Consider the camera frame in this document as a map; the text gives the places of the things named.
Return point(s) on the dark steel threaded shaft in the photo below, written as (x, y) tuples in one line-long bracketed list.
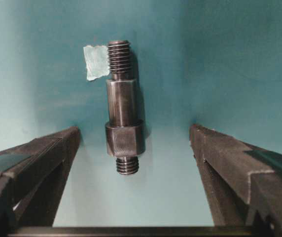
[(124, 131)]

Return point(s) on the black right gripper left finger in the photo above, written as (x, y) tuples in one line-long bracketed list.
[(33, 177)]

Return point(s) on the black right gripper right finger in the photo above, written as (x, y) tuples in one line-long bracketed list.
[(242, 182)]

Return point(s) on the pale green tape piece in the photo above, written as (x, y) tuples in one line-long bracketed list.
[(96, 59)]

